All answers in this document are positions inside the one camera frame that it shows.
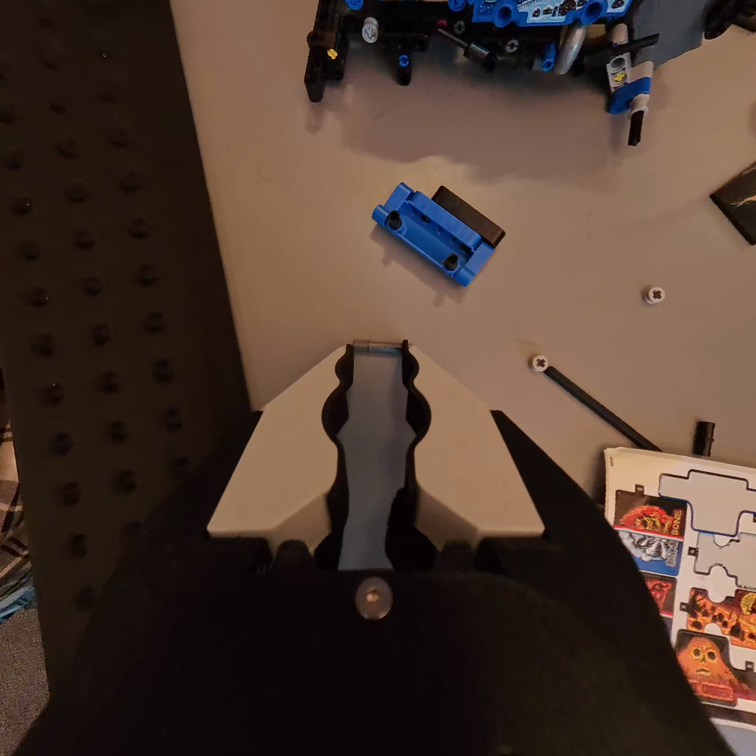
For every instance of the grey axle pin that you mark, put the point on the grey axle pin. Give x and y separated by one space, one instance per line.
378 347

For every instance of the blue panel piece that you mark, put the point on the blue panel piece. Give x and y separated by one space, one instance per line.
431 236

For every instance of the small black pin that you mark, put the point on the small black pin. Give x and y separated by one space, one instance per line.
704 438

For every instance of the black flat tile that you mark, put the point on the black flat tile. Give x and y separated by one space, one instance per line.
741 204

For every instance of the small white bush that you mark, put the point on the small white bush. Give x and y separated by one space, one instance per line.
538 362
654 295

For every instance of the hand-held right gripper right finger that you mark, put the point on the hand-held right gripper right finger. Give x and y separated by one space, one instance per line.
478 472

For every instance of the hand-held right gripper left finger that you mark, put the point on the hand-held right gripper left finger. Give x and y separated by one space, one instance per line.
277 472

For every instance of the black axle rod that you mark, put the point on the black axle rod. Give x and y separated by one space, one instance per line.
602 410

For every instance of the sticker sheet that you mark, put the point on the sticker sheet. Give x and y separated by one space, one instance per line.
697 590

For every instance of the black perforated panel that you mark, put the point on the black perforated panel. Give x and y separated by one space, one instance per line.
106 295

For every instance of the toy truck model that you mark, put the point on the toy truck model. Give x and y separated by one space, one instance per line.
520 15

